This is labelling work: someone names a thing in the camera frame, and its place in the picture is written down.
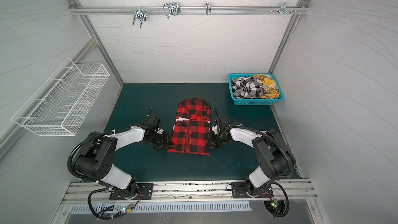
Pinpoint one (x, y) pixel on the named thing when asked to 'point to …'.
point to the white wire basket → (60, 104)
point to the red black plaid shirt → (192, 127)
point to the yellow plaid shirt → (270, 89)
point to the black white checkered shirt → (246, 87)
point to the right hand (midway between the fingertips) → (208, 141)
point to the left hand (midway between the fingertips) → (176, 141)
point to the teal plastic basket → (253, 101)
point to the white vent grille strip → (129, 208)
